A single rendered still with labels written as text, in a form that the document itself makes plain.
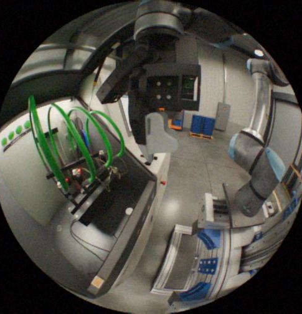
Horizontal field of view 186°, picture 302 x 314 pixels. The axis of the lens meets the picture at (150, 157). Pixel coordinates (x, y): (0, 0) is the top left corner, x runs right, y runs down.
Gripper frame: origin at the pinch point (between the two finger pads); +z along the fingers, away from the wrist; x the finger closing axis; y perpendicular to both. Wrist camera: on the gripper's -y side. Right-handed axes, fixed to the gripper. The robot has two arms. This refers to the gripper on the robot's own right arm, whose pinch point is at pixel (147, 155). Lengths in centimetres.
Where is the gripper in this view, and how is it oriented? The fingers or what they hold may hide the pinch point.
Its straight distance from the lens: 17.3
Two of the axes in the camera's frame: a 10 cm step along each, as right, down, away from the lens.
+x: 3.3, -5.0, 8.0
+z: 0.0, 8.5, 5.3
